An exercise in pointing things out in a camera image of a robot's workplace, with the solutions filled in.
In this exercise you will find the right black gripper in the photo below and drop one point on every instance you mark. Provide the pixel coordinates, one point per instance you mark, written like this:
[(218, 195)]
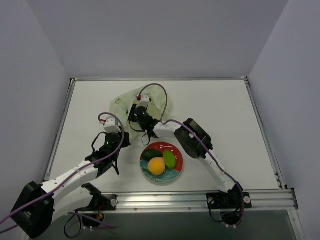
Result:
[(132, 116)]

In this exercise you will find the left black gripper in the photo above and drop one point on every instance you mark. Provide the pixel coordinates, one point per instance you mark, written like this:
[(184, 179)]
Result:
[(125, 143)]

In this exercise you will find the green avocado-print plastic bag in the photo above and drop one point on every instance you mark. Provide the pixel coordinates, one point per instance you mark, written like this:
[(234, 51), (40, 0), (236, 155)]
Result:
[(160, 107)]

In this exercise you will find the dark green fake avocado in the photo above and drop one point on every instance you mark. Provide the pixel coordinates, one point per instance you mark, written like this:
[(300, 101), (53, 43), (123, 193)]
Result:
[(150, 153)]

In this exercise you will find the orange fake fruit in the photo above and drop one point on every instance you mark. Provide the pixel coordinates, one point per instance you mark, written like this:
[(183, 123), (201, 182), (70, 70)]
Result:
[(157, 166)]

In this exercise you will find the light green fake fruit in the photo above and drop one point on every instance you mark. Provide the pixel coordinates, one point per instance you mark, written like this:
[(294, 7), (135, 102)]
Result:
[(169, 159)]

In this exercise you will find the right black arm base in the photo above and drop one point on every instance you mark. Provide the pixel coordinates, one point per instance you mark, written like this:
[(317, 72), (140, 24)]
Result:
[(228, 208)]

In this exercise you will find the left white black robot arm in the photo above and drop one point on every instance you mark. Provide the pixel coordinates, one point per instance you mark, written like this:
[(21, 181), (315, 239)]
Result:
[(34, 209)]

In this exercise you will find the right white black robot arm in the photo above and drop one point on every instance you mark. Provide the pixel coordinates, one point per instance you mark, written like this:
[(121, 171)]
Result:
[(195, 141)]

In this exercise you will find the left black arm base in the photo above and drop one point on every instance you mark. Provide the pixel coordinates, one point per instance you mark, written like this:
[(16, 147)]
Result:
[(96, 202)]

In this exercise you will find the red and teal flower plate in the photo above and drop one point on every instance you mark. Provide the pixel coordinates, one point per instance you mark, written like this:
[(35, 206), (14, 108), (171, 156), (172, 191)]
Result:
[(169, 175)]

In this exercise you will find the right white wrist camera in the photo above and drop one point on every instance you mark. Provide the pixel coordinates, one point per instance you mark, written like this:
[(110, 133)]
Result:
[(143, 101)]

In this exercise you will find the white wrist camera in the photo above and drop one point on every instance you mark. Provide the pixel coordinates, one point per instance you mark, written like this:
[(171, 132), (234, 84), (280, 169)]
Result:
[(143, 101), (110, 125)]

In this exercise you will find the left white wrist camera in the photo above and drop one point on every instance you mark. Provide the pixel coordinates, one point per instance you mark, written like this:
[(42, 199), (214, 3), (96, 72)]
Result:
[(110, 125)]

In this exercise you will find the aluminium front rail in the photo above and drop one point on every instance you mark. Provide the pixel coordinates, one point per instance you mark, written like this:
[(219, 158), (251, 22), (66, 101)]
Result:
[(183, 201)]

